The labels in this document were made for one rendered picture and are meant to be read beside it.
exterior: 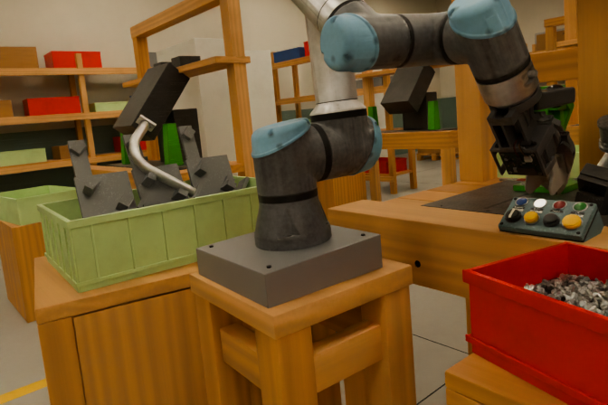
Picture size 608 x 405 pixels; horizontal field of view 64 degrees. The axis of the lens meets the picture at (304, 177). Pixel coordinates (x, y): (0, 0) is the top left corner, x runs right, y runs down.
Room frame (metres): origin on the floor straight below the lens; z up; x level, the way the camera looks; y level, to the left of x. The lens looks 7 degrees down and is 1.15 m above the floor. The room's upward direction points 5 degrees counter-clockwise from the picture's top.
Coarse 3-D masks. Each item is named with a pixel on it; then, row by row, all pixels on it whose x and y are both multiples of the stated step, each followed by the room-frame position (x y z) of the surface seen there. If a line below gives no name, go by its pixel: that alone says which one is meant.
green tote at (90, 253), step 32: (256, 192) 1.38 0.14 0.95; (64, 224) 1.10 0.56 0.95; (96, 224) 1.12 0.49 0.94; (128, 224) 1.16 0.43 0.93; (160, 224) 1.21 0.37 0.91; (192, 224) 1.26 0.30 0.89; (224, 224) 1.32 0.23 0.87; (64, 256) 1.18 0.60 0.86; (96, 256) 1.11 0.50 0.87; (128, 256) 1.16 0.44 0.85; (160, 256) 1.21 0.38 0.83; (192, 256) 1.25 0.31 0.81
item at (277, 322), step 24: (384, 264) 0.92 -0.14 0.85; (408, 264) 0.91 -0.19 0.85; (192, 288) 0.97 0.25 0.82; (216, 288) 0.87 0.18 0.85; (336, 288) 0.81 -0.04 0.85; (360, 288) 0.82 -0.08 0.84; (384, 288) 0.86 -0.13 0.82; (240, 312) 0.80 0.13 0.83; (264, 312) 0.74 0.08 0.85; (288, 312) 0.73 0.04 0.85; (312, 312) 0.76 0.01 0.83; (336, 312) 0.79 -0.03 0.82
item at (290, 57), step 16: (304, 48) 7.80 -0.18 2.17; (272, 64) 8.16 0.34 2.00; (288, 64) 7.80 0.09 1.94; (384, 80) 6.39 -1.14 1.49; (304, 96) 7.62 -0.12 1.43; (384, 128) 6.97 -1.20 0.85; (400, 128) 6.54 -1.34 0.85; (384, 160) 7.05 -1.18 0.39; (400, 160) 6.64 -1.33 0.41; (368, 176) 6.63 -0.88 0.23; (384, 176) 6.42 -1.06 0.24; (416, 176) 6.68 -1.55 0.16
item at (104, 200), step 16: (80, 144) 1.43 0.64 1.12; (80, 160) 1.43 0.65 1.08; (80, 176) 1.40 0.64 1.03; (96, 176) 1.43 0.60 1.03; (112, 176) 1.45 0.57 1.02; (80, 192) 1.38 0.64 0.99; (96, 192) 1.40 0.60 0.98; (112, 192) 1.42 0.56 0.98; (128, 192) 1.45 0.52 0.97; (96, 208) 1.38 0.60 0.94; (112, 208) 1.40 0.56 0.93; (128, 208) 1.42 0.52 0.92
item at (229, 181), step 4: (200, 164) 1.58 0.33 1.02; (204, 164) 1.59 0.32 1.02; (196, 168) 1.58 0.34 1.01; (200, 168) 1.53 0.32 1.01; (204, 168) 1.54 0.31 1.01; (208, 168) 1.55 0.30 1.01; (196, 172) 1.56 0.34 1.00; (200, 172) 1.55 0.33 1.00; (204, 172) 1.54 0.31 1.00; (200, 176) 1.57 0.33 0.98; (228, 176) 1.61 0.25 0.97; (224, 180) 1.61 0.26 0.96; (228, 180) 1.57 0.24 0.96; (232, 180) 1.62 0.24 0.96; (224, 184) 1.58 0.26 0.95; (228, 184) 1.56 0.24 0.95; (232, 184) 1.57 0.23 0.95; (220, 188) 1.60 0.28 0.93; (224, 188) 1.59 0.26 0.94; (228, 188) 1.58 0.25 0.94; (232, 188) 1.57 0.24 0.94
